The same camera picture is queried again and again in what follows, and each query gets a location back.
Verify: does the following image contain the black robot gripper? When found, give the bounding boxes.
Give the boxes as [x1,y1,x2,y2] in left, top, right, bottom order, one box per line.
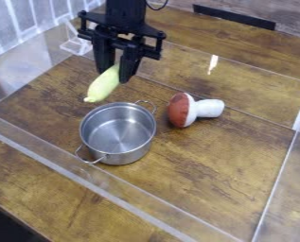
[77,0,166,83]

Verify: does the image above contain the stainless steel pot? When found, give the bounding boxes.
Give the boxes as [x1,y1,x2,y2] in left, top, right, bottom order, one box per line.
[75,100,156,165]

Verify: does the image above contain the clear acrylic triangular stand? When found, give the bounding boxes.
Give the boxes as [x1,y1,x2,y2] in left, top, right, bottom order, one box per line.
[59,22,92,56]

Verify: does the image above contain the red toy mushroom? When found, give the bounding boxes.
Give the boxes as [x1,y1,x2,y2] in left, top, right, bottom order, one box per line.
[167,93,225,128]

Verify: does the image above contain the black strip on table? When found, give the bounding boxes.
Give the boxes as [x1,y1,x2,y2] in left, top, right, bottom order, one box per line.
[192,4,275,30]

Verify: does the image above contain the clear acrylic front barrier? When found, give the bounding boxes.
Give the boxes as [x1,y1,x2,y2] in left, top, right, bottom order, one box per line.
[0,118,242,242]

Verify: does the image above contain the black cable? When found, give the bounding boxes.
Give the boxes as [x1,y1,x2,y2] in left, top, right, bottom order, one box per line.
[144,0,170,11]

